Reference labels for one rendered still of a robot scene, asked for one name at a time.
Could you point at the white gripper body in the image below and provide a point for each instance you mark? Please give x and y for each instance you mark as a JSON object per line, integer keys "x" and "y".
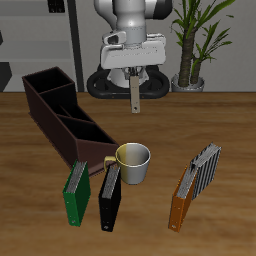
{"x": 133, "y": 55}

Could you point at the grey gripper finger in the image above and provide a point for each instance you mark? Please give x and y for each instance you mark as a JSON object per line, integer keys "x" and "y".
{"x": 135, "y": 96}

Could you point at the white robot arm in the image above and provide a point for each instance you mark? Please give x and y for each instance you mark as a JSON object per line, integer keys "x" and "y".
{"x": 130, "y": 20}

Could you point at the dark brown desk caddy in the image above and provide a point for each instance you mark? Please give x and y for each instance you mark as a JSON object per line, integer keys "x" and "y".
{"x": 63, "y": 130}

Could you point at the black and white striped book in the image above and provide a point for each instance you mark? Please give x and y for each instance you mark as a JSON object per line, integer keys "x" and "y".
{"x": 206, "y": 171}

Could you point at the green book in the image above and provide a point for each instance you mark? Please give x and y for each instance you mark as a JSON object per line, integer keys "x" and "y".
{"x": 79, "y": 200}

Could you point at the yellow-orange book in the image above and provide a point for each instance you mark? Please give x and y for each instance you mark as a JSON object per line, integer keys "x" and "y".
{"x": 180, "y": 208}

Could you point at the green pot plant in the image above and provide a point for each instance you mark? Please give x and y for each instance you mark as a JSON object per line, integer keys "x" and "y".
{"x": 186, "y": 50}

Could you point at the white and yellow mug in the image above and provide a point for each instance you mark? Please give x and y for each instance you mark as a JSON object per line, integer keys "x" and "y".
{"x": 133, "y": 166}

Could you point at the small black box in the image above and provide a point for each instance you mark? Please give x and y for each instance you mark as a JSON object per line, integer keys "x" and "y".
{"x": 56, "y": 5}

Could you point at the grey shelf unit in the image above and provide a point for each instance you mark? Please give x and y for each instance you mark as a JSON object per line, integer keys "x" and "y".
{"x": 36, "y": 40}

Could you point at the dark grey angular object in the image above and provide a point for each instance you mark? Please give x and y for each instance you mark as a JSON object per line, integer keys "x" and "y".
{"x": 4, "y": 76}

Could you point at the flat black base plate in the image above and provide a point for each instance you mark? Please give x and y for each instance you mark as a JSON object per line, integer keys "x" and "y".
{"x": 96, "y": 87}

